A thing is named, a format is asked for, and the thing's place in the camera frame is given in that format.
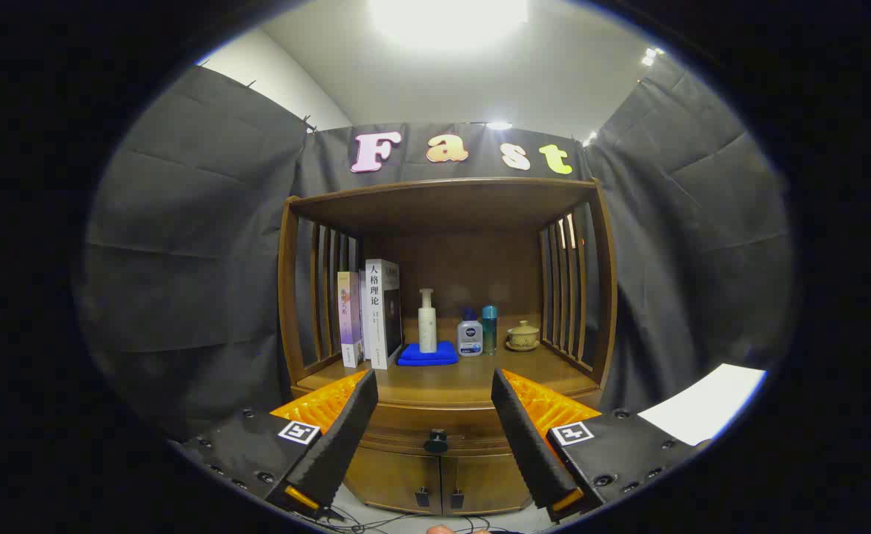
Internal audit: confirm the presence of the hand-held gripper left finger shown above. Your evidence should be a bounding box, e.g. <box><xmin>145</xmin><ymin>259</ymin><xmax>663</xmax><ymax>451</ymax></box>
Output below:
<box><xmin>172</xmin><ymin>369</ymin><xmax>379</xmax><ymax>520</ymax></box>

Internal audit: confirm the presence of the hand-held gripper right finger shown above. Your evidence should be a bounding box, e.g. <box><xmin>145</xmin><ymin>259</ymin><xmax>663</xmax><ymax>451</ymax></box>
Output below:
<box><xmin>491</xmin><ymin>369</ymin><xmax>710</xmax><ymax>522</ymax></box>

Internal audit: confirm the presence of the wooden drawer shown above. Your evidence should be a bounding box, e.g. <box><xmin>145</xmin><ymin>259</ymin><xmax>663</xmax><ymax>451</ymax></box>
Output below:
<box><xmin>354</xmin><ymin>404</ymin><xmax>532</xmax><ymax>457</ymax></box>

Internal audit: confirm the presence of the wooden cabinet door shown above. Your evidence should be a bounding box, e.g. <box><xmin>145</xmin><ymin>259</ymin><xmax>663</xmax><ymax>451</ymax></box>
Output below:
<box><xmin>345</xmin><ymin>445</ymin><xmax>442</xmax><ymax>515</ymax></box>
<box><xmin>443</xmin><ymin>454</ymin><xmax>532</xmax><ymax>516</ymax></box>

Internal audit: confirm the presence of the wooden countertop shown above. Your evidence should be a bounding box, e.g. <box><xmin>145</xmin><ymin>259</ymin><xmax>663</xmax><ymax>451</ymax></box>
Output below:
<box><xmin>296</xmin><ymin>317</ymin><xmax>600</xmax><ymax>410</ymax></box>

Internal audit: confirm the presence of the wooden cabinet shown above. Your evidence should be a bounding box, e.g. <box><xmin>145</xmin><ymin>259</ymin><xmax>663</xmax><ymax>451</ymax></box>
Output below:
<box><xmin>278</xmin><ymin>177</ymin><xmax>618</xmax><ymax>518</ymax></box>

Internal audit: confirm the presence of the ceramic lidded teacup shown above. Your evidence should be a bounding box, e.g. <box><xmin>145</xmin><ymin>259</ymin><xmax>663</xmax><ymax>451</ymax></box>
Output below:
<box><xmin>506</xmin><ymin>320</ymin><xmax>540</xmax><ymax>352</ymax></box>

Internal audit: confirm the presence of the white lotion bottle blue cap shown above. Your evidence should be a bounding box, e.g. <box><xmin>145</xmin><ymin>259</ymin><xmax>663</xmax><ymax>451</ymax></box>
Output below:
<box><xmin>457</xmin><ymin>309</ymin><xmax>484</xmax><ymax>357</ymax></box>

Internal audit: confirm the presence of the blue folded cloth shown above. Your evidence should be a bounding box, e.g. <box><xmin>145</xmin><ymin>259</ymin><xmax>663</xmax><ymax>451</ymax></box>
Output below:
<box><xmin>397</xmin><ymin>341</ymin><xmax>460</xmax><ymax>367</ymax></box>

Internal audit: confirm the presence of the purple book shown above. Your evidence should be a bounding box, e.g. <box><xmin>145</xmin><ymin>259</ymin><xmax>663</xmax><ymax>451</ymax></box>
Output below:
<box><xmin>337</xmin><ymin>271</ymin><xmax>365</xmax><ymax>369</ymax></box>

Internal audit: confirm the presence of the white book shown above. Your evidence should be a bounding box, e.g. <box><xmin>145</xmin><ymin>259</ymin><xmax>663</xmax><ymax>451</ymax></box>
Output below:
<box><xmin>365</xmin><ymin>259</ymin><xmax>404</xmax><ymax>370</ymax></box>

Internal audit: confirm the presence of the white pump bottle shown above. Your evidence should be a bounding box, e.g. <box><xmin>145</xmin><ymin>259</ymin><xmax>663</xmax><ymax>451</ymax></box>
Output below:
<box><xmin>418</xmin><ymin>289</ymin><xmax>438</xmax><ymax>354</ymax></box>

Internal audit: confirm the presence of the black backdrop cloth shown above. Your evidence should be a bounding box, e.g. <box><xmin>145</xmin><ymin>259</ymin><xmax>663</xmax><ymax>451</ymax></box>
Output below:
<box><xmin>76</xmin><ymin>56</ymin><xmax>795</xmax><ymax>446</ymax></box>

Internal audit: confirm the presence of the tangle of black cables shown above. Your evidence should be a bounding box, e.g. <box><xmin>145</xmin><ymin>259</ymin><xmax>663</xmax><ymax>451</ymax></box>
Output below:
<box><xmin>317</xmin><ymin>504</ymin><xmax>525</xmax><ymax>534</ymax></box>

